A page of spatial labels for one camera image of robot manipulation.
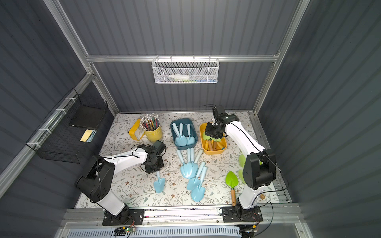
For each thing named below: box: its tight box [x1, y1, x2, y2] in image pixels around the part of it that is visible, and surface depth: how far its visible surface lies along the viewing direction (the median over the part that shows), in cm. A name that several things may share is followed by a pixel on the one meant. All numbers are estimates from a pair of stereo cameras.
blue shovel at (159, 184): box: [153, 170, 166, 194], surface depth 86 cm
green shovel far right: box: [238, 154, 247, 168], surface depth 95 cm
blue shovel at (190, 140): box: [186, 123, 195, 146], surface depth 104 cm
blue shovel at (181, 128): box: [179, 122, 186, 138], surface depth 108 cm
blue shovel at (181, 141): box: [172, 122, 188, 147], surface depth 104 cm
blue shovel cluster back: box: [180, 147, 203, 179], surface depth 91 cm
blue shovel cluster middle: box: [176, 149, 191, 179], surface depth 90 cm
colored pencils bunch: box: [139, 113, 160, 131], surface depth 95 cm
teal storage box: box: [170, 118, 198, 151], surface depth 108 cm
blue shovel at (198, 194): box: [190, 166, 208, 203], surface depth 83 cm
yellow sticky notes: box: [79, 128, 93, 142], surface depth 77 cm
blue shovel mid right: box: [186, 161, 206, 191], surface depth 86 cm
